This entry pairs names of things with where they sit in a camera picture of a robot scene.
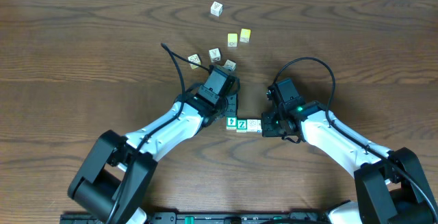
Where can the white block blue side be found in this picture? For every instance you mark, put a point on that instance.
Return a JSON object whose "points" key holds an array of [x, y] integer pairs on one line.
{"points": [[259, 128]]}

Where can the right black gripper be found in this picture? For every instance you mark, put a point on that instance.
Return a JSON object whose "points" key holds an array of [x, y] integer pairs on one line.
{"points": [[267, 129]]}

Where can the white block red side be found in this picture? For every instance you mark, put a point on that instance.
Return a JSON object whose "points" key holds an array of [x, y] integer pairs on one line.
{"points": [[252, 125]]}

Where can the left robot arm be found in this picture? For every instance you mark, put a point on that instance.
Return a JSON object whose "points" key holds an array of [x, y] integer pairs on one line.
{"points": [[112, 181]]}

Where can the yellow block right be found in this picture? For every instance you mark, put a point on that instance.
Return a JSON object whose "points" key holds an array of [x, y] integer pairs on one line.
{"points": [[245, 35]]}

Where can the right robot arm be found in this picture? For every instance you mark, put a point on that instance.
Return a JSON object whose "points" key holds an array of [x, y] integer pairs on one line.
{"points": [[391, 186]]}

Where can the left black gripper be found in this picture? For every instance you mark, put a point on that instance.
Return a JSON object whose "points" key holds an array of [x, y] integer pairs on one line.
{"points": [[231, 104]]}

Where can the white block centre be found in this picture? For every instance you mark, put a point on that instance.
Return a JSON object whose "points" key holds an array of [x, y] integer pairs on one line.
{"points": [[230, 65]]}

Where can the white block yellow side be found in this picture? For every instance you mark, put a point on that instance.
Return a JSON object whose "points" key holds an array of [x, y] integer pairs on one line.
{"points": [[194, 61]]}

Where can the far white block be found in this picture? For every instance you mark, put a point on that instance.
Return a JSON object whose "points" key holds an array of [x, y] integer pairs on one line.
{"points": [[216, 8]]}

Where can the yellow block left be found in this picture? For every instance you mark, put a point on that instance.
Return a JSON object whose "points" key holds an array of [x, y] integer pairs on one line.
{"points": [[232, 40]]}

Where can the green lightning block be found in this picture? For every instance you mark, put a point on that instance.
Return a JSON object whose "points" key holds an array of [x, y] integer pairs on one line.
{"points": [[231, 123]]}

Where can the green Z block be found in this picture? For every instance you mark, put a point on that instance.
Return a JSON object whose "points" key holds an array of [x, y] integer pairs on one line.
{"points": [[241, 125]]}

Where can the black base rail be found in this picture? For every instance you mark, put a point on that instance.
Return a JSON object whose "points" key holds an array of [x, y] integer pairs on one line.
{"points": [[197, 218]]}

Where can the white block black drawing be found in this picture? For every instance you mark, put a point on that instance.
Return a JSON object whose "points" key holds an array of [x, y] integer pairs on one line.
{"points": [[215, 55]]}

